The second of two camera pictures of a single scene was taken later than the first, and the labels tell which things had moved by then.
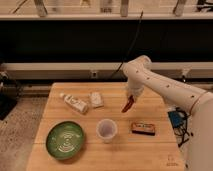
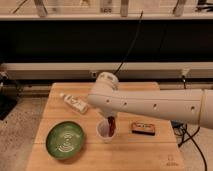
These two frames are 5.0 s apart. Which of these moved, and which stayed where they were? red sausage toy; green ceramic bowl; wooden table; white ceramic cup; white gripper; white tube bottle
Moved: white gripper; red sausage toy
Stayed: white tube bottle; wooden table; green ceramic bowl; white ceramic cup
